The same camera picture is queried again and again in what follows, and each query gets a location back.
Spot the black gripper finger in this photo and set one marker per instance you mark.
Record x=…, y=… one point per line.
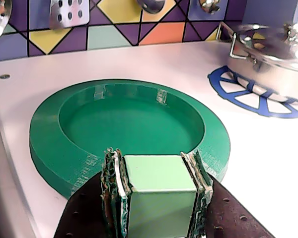
x=223, y=213
x=89, y=210

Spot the light green cube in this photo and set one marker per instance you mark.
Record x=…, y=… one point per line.
x=161, y=193

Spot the dark green round recipient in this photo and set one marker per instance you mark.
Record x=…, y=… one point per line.
x=129, y=121

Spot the silver pot lid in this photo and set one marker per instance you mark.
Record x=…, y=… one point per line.
x=275, y=44

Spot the grey metal sink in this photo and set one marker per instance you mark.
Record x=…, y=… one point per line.
x=0, y=178

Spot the silver toy pot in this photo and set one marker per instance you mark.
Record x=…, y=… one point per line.
x=263, y=74

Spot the blue toy kitchen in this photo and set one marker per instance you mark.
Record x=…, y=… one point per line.
x=144, y=62

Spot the silver perforated spatula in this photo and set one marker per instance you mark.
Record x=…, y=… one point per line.
x=69, y=13

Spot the silver ladle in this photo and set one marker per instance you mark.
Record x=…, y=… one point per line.
x=151, y=5

